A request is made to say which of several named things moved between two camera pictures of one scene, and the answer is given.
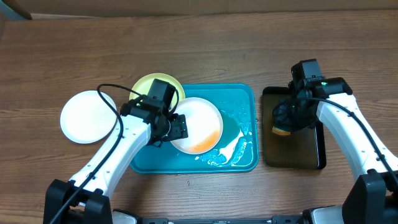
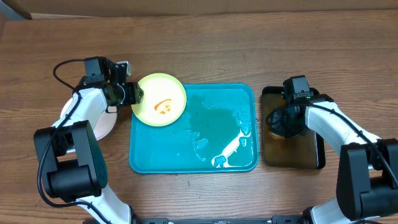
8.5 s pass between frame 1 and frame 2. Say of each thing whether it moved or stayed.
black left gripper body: moved
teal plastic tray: stayed
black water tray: stayed
